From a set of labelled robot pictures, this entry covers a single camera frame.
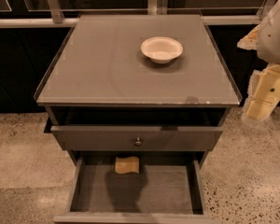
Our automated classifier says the white bowl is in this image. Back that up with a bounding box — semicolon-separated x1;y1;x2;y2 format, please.
141;36;183;64

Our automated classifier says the grey open middle drawer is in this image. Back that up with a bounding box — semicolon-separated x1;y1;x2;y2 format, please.
53;156;220;224

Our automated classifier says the metal window railing frame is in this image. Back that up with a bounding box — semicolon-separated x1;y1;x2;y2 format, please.
0;0;277;28

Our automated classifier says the grey top drawer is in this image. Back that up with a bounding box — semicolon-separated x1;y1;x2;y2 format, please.
51;126;222;151

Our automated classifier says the round metal drawer knob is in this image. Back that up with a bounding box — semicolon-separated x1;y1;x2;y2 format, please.
134;137;142;147

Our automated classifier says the grey drawer cabinet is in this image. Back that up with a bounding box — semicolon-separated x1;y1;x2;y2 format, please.
35;15;241;162

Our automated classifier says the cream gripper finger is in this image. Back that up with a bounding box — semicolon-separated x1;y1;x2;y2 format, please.
237;25;259;50
242;63;280;124

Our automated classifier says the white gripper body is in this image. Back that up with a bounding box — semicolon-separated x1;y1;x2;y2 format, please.
257;0;280;64

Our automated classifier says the yellow sponge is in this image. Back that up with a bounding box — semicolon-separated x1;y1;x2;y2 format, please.
115;156;139;175

